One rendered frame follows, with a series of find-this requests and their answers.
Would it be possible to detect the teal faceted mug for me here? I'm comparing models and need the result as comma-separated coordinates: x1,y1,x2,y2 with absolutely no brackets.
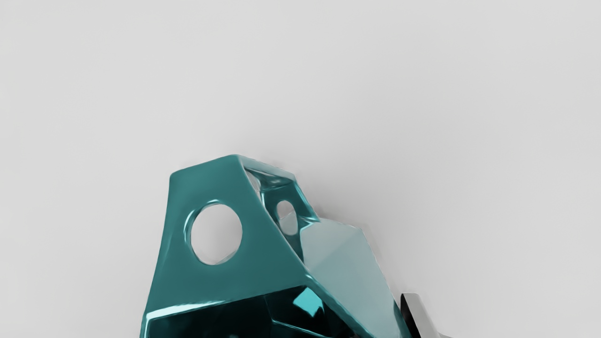
139,154,416,338

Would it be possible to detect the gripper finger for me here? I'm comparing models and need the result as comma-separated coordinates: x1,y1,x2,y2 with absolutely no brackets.
400,293,452,338

